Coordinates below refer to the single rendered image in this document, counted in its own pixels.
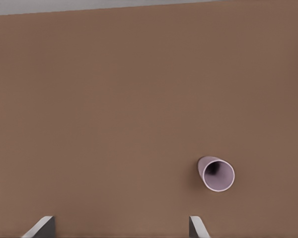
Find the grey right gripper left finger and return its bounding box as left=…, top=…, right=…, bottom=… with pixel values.
left=21, top=215, right=56, bottom=238

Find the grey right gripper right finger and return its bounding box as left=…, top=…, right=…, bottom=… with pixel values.
left=189, top=215, right=212, bottom=238

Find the purple cup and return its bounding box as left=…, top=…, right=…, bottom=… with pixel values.
left=197, top=156, right=235, bottom=193

